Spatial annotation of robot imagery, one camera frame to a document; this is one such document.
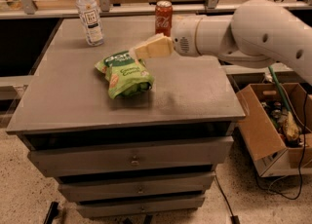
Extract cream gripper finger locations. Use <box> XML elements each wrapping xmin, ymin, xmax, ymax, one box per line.
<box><xmin>129</xmin><ymin>33</ymin><xmax>164</xmax><ymax>56</ymax></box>
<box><xmin>136</xmin><ymin>36</ymin><xmax>174</xmax><ymax>59</ymax></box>

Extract clear plastic water bottle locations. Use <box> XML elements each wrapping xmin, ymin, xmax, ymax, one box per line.
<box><xmin>76</xmin><ymin>0</ymin><xmax>104</xmax><ymax>46</ymax></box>

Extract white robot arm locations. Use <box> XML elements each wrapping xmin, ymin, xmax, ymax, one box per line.
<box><xmin>130</xmin><ymin>0</ymin><xmax>312</xmax><ymax>84</ymax></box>

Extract green snack bag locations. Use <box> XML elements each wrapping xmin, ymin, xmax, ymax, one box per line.
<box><xmin>95</xmin><ymin>51</ymin><xmax>154</xmax><ymax>99</ymax></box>

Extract red cola can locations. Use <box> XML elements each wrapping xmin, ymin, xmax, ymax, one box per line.
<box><xmin>155</xmin><ymin>1</ymin><xmax>173</xmax><ymax>37</ymax></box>

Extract top grey drawer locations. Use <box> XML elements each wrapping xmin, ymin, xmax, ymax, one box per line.
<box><xmin>28</xmin><ymin>136</ymin><xmax>233</xmax><ymax>177</ymax></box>

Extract grey drawer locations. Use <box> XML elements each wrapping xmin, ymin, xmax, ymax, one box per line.
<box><xmin>76</xmin><ymin>192</ymin><xmax>205</xmax><ymax>218</ymax></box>
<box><xmin>28</xmin><ymin>136</ymin><xmax>233</xmax><ymax>177</ymax></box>
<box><xmin>58</xmin><ymin>172</ymin><xmax>215</xmax><ymax>203</ymax></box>

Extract middle grey drawer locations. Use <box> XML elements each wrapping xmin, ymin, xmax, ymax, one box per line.
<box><xmin>58</xmin><ymin>172</ymin><xmax>215</xmax><ymax>203</ymax></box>

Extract open cardboard box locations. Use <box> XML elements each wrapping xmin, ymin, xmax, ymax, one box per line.
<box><xmin>237</xmin><ymin>83</ymin><xmax>312</xmax><ymax>177</ymax></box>

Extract bottom grey drawer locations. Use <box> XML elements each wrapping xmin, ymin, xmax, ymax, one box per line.
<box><xmin>76</xmin><ymin>192</ymin><xmax>205</xmax><ymax>218</ymax></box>

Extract black object on floor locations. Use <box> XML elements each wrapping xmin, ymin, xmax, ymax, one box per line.
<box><xmin>43</xmin><ymin>202</ymin><xmax>59</xmax><ymax>224</ymax></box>

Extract green handled brush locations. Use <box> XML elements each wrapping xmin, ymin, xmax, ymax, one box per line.
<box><xmin>268</xmin><ymin>66</ymin><xmax>300</xmax><ymax>146</ymax></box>

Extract black cable on floor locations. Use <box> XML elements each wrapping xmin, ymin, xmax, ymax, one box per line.
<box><xmin>253</xmin><ymin>91</ymin><xmax>309</xmax><ymax>201</ymax></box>

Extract black floor cable by cabinet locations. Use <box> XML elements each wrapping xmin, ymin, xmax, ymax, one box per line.
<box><xmin>214</xmin><ymin>175</ymin><xmax>241</xmax><ymax>224</ymax></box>

